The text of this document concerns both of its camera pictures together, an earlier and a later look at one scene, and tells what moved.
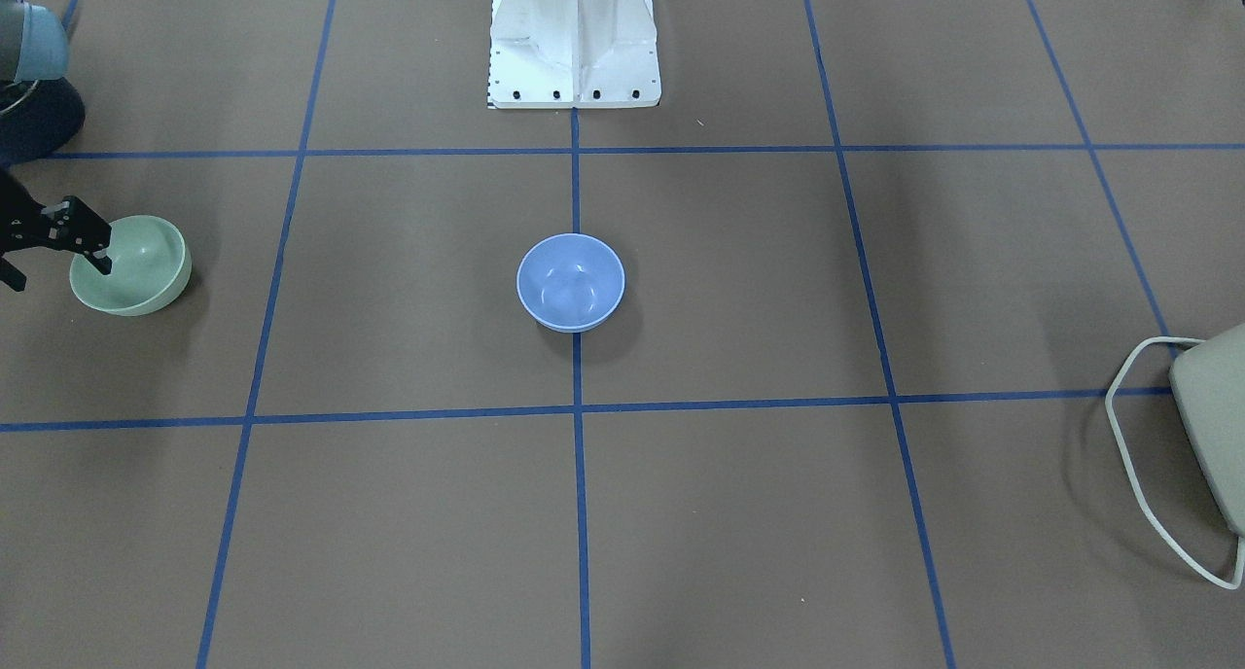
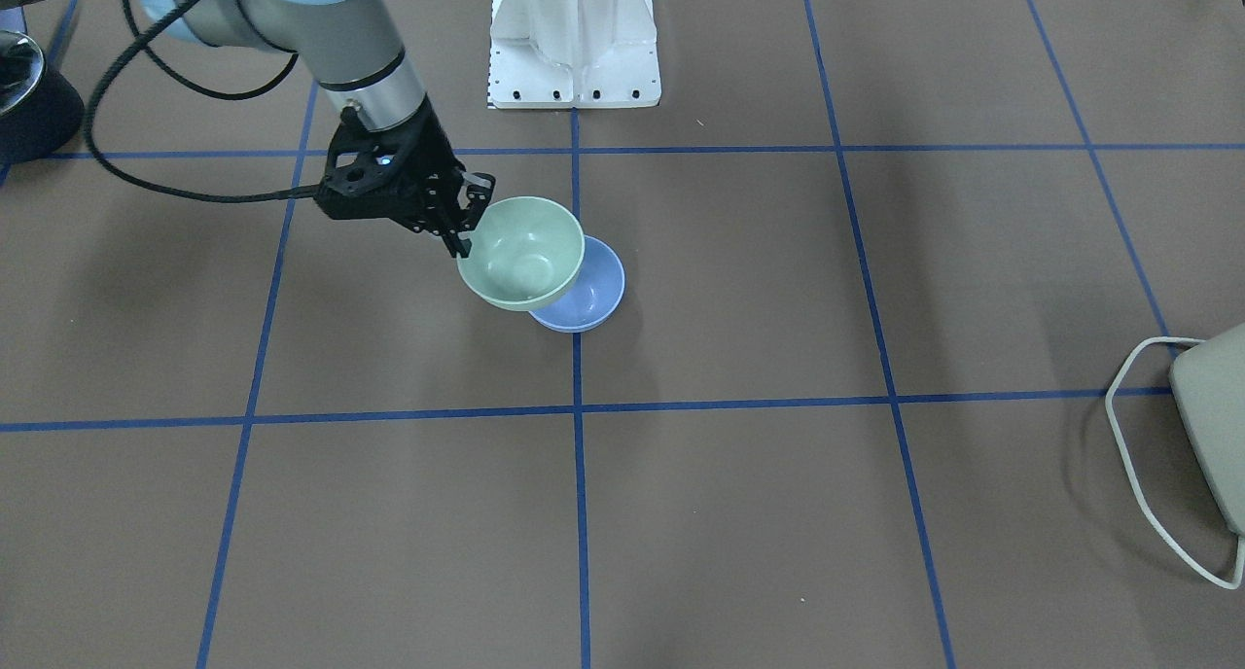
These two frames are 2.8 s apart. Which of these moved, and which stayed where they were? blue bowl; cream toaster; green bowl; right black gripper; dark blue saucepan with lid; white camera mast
Moved: green bowl; right black gripper
Stayed: cream toaster; blue bowl; white camera mast; dark blue saucepan with lid
